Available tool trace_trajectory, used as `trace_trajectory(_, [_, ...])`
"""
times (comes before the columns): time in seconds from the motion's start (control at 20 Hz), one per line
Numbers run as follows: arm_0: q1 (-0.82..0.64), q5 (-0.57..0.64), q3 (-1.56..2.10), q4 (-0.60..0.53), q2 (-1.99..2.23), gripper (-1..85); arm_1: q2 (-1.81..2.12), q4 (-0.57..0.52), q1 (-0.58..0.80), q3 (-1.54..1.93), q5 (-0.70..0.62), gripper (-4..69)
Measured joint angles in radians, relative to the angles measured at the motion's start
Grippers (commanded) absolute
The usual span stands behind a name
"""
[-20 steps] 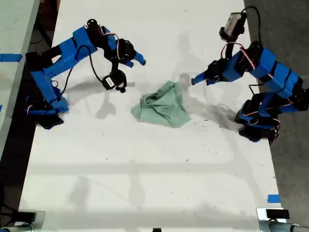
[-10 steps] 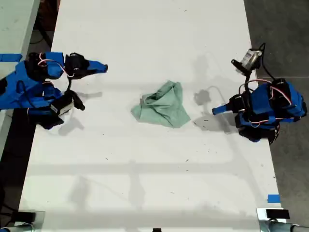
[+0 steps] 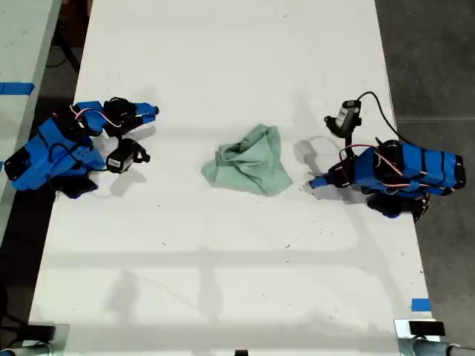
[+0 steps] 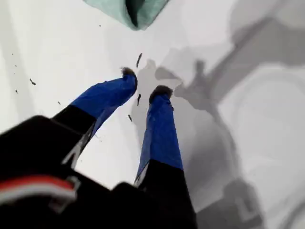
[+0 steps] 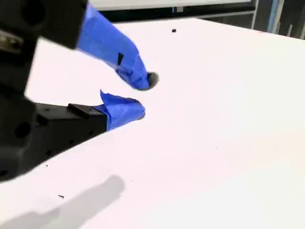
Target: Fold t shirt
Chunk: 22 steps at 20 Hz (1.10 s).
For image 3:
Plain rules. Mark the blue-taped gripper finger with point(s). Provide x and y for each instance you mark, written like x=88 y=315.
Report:
x=147 y=108
x=323 y=181
x=145 y=118

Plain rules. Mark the pale green T-shirt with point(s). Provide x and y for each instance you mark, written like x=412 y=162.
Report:
x=256 y=163

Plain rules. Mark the blue and black robot arm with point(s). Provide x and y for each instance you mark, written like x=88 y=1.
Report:
x=423 y=167
x=55 y=152

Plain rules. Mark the long blue tape strip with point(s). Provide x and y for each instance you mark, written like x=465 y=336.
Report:
x=15 y=88

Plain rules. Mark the pale side table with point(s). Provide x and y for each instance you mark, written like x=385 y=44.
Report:
x=22 y=44

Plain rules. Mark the short blue tape strip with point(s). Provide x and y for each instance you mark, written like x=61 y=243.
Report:
x=421 y=305

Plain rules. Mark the metal table clamp plate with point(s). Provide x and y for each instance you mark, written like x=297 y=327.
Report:
x=402 y=333
x=61 y=337

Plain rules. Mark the small black box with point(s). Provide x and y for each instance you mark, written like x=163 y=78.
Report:
x=41 y=332
x=426 y=328

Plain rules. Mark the small black clip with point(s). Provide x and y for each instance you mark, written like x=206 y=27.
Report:
x=241 y=353

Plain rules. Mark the grey metal pipe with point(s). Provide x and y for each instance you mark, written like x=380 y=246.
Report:
x=438 y=350

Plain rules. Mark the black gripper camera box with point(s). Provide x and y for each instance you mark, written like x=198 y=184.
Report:
x=349 y=115
x=120 y=159

